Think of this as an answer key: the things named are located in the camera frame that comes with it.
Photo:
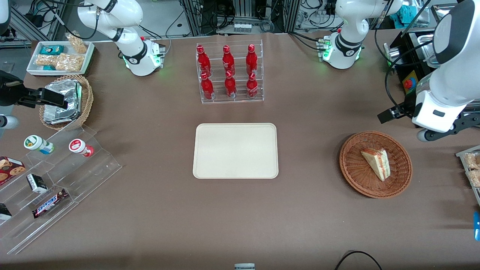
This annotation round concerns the black food warmer cabinet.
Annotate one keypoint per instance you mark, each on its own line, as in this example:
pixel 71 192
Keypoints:
pixel 403 56

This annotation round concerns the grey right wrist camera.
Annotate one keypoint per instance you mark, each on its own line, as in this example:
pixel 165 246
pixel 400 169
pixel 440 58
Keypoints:
pixel 8 122

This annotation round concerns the aluminium equipment frame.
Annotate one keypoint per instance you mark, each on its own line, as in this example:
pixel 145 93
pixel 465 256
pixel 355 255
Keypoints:
pixel 195 17

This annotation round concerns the grey device edge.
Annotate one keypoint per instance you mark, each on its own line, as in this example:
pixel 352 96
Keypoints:
pixel 244 266

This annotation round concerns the red emergency stop button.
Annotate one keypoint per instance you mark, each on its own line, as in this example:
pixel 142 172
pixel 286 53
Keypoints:
pixel 409 83

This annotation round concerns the clear acrylic bottle rack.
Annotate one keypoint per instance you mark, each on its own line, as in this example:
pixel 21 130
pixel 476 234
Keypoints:
pixel 240 100

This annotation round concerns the beige plastic serving tray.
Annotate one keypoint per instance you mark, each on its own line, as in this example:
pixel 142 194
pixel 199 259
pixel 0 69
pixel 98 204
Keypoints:
pixel 235 150

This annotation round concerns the large teal snack packet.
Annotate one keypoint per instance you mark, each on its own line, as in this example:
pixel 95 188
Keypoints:
pixel 51 50

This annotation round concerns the brown round wicker basket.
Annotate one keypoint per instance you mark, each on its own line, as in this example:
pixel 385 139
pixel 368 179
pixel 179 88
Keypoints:
pixel 354 168

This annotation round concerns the white rectangular snack tray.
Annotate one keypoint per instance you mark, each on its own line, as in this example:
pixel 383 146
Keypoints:
pixel 33 69

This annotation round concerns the brown Snickers bar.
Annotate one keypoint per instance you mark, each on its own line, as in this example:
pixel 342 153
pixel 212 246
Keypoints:
pixel 49 203

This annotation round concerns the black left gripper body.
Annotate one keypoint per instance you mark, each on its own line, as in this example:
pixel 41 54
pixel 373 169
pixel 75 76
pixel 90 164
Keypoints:
pixel 407 106

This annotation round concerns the small teal snack packet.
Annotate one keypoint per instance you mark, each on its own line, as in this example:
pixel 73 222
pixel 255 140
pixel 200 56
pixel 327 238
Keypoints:
pixel 49 68

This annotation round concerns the clear bag of crackers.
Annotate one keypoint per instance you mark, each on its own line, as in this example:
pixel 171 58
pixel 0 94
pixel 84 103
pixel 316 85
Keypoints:
pixel 78 44

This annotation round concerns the green lid yogurt cup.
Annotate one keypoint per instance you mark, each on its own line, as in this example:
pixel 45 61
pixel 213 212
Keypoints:
pixel 35 143

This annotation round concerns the red cola bottle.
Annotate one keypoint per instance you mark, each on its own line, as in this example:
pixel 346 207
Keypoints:
pixel 252 88
pixel 203 62
pixel 251 60
pixel 227 62
pixel 230 87
pixel 207 89

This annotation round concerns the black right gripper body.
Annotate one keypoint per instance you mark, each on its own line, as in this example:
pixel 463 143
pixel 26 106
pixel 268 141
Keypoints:
pixel 8 93

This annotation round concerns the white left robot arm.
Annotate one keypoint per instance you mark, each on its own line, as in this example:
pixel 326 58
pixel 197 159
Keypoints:
pixel 348 22

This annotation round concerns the black white small carton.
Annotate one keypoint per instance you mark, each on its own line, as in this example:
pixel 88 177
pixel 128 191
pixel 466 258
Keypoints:
pixel 4 212
pixel 36 183

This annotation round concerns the clear bag puffed snack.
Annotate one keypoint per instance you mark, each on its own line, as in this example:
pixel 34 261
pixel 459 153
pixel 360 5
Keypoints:
pixel 474 178
pixel 45 60
pixel 69 62
pixel 473 160

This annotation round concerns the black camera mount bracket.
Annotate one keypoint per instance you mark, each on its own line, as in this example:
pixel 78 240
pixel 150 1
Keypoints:
pixel 463 125

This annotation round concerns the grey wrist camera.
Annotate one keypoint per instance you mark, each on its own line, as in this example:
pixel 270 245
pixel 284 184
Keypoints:
pixel 424 135
pixel 8 122

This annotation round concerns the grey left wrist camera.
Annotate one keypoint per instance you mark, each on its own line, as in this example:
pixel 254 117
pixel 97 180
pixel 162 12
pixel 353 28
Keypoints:
pixel 424 135

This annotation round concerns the teal cloth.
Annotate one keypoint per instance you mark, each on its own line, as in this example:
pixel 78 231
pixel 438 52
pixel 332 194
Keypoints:
pixel 405 14

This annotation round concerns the blue plastic object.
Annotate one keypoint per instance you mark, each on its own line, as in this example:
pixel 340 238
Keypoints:
pixel 477 226

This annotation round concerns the red cookie box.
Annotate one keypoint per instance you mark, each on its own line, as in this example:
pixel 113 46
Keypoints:
pixel 10 169

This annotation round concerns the triangular sandwich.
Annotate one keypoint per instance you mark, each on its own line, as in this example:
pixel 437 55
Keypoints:
pixel 377 163

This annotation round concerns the clear acrylic stepped stand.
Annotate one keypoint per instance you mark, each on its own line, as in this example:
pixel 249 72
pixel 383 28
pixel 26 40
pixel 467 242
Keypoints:
pixel 90 176

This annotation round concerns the stacked aluminium foil containers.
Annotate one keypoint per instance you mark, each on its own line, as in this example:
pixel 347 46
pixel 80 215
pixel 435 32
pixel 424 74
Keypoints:
pixel 62 112

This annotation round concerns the steel food pan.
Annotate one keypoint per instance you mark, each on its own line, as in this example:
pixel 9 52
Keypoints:
pixel 425 45

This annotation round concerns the red lid yogurt cup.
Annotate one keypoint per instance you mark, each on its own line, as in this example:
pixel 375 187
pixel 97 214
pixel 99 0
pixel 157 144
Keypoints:
pixel 78 146

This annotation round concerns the light tan wicker basket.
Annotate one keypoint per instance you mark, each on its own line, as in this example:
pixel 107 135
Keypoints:
pixel 87 99

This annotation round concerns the metal edged snack tray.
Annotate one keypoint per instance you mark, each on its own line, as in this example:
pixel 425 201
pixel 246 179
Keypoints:
pixel 462 153

